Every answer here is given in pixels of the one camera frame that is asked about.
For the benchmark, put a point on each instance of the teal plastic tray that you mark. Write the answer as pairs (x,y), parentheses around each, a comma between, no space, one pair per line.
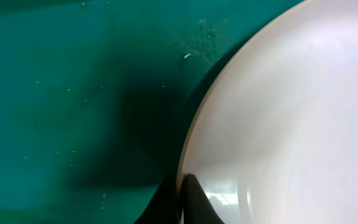
(96,98)

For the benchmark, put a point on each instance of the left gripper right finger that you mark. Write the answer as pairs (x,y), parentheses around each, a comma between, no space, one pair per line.
(197,208)

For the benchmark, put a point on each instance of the white plate top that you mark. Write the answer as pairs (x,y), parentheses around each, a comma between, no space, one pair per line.
(275,139)

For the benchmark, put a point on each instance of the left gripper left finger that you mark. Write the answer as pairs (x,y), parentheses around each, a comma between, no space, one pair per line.
(162,208)

